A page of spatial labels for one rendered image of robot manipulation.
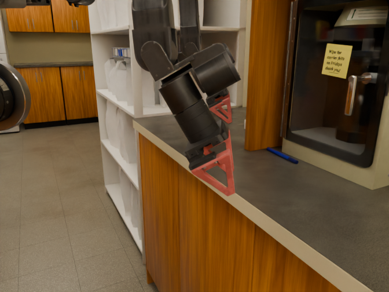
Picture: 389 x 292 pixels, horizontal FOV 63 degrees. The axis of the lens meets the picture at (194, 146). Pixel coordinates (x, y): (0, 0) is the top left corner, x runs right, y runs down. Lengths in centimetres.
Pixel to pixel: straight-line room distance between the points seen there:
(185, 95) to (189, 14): 53
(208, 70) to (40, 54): 556
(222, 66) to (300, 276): 44
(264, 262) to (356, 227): 22
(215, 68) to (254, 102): 54
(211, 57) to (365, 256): 41
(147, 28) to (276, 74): 63
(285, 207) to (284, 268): 13
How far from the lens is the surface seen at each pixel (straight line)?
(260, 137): 107
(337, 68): 89
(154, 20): 51
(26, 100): 103
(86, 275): 209
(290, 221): 68
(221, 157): 49
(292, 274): 73
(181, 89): 51
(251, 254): 84
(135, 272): 204
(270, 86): 106
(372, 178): 88
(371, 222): 73
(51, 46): 601
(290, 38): 101
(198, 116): 52
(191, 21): 101
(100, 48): 272
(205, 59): 51
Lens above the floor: 128
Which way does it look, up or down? 18 degrees down
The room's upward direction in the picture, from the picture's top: straight up
